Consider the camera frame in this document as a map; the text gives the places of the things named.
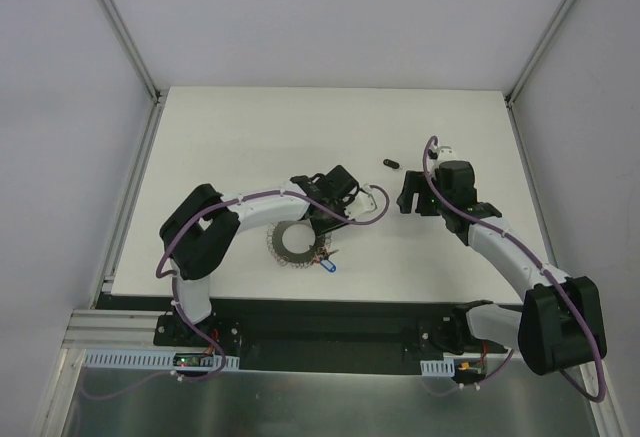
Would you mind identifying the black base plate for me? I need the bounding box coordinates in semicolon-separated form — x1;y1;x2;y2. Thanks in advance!
97;295;507;375

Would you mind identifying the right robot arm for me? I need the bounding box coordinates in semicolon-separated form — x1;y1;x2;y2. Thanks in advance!
397;160;607;375

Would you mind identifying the right aluminium frame post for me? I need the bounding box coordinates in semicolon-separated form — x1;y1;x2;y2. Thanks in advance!
504;0;606;108

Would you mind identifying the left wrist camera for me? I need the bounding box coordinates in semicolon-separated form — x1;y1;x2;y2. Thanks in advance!
344;184;378;220

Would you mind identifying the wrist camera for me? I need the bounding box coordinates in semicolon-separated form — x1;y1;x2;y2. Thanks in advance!
344;184;378;220
428;145;458;164

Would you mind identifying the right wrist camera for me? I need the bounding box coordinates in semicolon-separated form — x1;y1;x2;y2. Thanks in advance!
428;145;458;164

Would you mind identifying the blue key tag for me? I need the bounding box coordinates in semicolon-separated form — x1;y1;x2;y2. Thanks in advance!
319;257;337;273

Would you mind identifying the left aluminium frame post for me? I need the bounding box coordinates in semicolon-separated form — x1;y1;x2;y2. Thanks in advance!
77;0;169;106

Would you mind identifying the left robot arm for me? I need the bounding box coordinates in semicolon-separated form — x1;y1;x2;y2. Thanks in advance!
156;165;376;346

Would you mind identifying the aluminium frame post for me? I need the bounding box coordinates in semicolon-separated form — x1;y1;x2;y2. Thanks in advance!
504;0;606;108
77;0;169;106

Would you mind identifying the cable duct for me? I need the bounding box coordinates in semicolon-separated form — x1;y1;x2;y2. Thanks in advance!
83;349;240;373
420;358;456;378

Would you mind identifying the right cable duct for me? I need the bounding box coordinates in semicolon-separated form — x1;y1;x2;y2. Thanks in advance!
420;358;456;378

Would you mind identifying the left cable duct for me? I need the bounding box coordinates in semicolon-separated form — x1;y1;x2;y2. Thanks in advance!
83;349;240;373

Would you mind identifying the far black key fob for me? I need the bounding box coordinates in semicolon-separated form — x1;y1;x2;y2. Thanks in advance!
383;159;402;172

